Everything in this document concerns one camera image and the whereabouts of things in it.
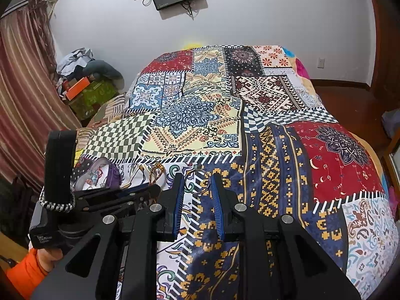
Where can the green cloth covered box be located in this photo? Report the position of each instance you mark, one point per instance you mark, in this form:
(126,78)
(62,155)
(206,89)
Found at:
(93,100)

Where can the pink yellow fleece blanket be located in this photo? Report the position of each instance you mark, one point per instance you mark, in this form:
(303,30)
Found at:
(298,64)

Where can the red striped curtain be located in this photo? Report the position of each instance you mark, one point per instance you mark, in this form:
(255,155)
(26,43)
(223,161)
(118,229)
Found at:
(22,84)

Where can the white wall outlet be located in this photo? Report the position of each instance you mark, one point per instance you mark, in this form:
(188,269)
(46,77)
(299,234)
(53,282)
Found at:
(320,62)

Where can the person's left forearm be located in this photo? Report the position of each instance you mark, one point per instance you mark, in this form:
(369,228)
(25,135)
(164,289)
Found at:
(26,272)

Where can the pale blue bag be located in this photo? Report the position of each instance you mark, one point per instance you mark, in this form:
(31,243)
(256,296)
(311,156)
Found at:
(392,123)

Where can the patchwork printed blanket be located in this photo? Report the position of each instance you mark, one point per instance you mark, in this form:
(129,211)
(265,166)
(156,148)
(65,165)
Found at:
(265,131)

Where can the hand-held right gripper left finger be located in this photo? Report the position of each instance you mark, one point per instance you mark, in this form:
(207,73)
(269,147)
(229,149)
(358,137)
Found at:
(177,206)

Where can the yellow round object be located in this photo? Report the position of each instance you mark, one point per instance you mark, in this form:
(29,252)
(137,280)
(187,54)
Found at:
(190,46)

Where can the grey white clothes pile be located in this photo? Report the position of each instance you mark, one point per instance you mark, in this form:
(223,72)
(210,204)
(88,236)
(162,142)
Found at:
(73,61)

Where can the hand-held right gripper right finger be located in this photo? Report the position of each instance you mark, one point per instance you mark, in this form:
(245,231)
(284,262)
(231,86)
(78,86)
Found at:
(217,209)

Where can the brown wooden wardrobe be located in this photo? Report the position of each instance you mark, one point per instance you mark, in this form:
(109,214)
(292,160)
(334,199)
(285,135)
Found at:
(386,43)

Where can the purple heart-shaped tin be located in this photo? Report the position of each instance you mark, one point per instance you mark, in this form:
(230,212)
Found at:
(115,176)

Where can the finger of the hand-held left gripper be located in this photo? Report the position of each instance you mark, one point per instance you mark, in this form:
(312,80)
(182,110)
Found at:
(137,198)
(136,188)

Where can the striped brown blanket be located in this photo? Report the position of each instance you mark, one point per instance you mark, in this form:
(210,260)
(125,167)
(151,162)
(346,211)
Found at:
(109,109)

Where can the dark teal garment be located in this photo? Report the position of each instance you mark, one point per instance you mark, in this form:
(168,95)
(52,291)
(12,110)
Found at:
(104,68)

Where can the orange box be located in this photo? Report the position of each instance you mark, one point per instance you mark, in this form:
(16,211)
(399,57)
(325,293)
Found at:
(77,88)

